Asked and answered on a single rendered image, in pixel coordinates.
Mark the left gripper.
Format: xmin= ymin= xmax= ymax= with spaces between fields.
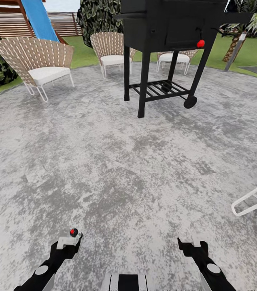
xmin=50 ymin=240 xmax=81 ymax=265

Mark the pesticide atomizer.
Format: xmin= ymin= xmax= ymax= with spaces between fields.
xmin=70 ymin=228 xmax=83 ymax=240

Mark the robot trunk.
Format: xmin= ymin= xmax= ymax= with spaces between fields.
xmin=101 ymin=274 xmax=156 ymax=291

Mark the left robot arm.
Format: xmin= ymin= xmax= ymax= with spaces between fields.
xmin=14 ymin=237 xmax=81 ymax=291

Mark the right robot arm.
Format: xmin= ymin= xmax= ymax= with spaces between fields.
xmin=177 ymin=234 xmax=236 ymax=291

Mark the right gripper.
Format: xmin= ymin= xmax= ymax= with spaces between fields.
xmin=177 ymin=237 xmax=210 ymax=263

